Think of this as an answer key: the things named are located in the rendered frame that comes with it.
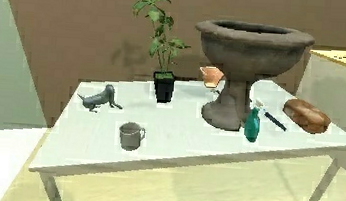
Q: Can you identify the brown stone chalice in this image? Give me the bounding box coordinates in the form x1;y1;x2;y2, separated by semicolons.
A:
188;18;317;137

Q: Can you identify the green plant in black pot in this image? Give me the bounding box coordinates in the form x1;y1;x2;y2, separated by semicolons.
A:
126;0;195;105

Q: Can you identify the white table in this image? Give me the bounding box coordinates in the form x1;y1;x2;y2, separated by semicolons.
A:
26;65;346;201

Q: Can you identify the orange wine glass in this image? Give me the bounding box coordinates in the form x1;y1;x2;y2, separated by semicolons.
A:
198;65;226;95

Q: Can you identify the grey metal mug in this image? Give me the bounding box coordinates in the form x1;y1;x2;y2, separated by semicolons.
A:
117;120;148;153

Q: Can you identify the grey dog figurine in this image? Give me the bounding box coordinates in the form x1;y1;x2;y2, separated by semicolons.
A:
75;82;125;115

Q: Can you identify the teal spray bottle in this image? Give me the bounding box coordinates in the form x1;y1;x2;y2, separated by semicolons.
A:
243;98;265;144

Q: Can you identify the black and white pen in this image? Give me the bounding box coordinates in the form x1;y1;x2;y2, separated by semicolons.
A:
258;106;289;133

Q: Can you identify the brown bread loaf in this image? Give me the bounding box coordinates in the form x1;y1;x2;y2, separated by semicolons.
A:
280;97;333;135

